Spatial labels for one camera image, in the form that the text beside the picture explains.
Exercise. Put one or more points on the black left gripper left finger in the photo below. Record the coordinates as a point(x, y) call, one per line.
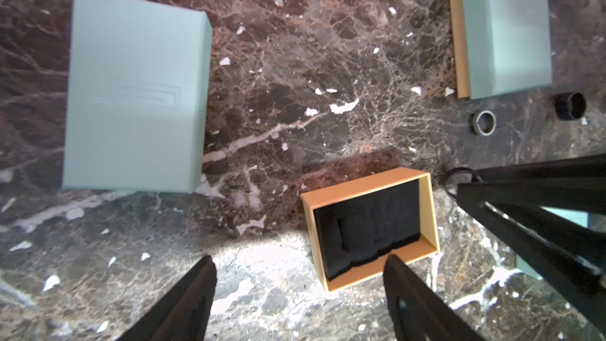
point(183, 312)

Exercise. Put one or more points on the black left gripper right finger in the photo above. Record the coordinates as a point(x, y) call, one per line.
point(416, 311)

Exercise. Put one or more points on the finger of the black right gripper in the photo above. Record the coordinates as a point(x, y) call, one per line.
point(568, 257)
point(575, 184)

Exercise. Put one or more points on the tan ring box base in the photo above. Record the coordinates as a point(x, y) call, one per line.
point(460, 49)

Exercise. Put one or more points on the mint green box lid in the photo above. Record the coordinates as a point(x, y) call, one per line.
point(508, 46)

